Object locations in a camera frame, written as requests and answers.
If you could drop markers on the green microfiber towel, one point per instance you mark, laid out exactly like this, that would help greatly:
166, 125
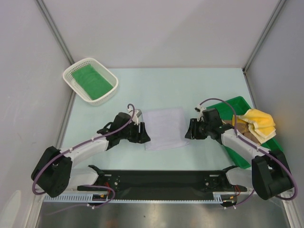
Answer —
91, 82

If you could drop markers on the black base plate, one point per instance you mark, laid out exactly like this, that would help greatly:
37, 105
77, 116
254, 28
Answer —
163, 182

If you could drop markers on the white perforated plastic basket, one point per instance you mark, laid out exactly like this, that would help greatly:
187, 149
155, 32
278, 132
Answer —
102, 70

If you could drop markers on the brown patterned cloth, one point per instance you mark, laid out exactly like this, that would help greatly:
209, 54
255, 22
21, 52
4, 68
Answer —
243, 128

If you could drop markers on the aluminium frame post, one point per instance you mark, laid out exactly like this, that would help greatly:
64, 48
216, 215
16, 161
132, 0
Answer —
54, 30
265, 32

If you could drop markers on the right aluminium frame post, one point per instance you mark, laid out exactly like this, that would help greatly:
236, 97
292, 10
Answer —
265, 32

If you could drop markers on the grey slotted cable duct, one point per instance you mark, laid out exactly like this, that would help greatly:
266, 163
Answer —
96, 198

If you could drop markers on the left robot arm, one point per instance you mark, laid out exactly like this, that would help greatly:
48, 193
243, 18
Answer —
52, 173

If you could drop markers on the yellow cloth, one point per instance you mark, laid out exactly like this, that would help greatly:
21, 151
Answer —
261, 125

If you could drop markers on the left aluminium frame post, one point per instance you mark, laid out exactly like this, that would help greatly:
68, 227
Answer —
54, 30

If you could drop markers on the light blue cloth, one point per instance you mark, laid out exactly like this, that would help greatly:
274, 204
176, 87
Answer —
166, 129

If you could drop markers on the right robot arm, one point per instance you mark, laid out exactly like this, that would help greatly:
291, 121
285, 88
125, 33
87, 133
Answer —
270, 173

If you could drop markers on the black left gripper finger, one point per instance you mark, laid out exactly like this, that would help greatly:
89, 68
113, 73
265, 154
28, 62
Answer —
142, 138
141, 129

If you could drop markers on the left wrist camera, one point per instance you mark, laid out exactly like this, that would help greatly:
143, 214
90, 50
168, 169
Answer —
136, 115

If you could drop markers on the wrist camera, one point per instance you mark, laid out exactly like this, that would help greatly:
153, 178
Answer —
200, 110
136, 115

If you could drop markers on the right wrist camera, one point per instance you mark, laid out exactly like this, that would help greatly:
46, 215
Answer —
200, 110

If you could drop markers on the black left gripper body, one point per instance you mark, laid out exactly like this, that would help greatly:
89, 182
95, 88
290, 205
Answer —
131, 133

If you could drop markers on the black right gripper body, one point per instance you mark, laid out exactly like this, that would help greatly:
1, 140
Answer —
196, 129

